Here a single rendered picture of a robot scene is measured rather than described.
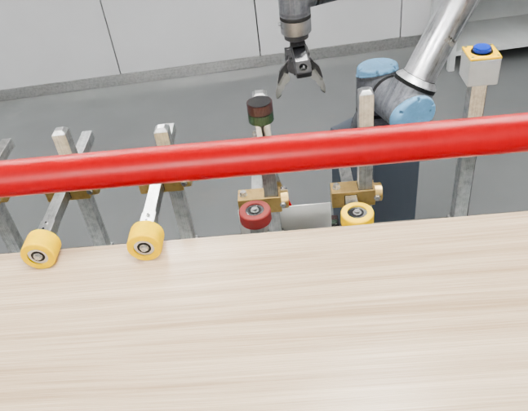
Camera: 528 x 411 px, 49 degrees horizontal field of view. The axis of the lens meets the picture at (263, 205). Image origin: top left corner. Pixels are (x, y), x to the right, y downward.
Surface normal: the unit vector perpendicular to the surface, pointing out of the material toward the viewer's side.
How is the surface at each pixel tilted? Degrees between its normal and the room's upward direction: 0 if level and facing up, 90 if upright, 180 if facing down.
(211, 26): 90
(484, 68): 90
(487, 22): 0
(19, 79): 90
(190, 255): 0
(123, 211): 0
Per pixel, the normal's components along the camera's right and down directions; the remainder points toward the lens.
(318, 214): 0.01, 0.63
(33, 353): -0.10, -0.77
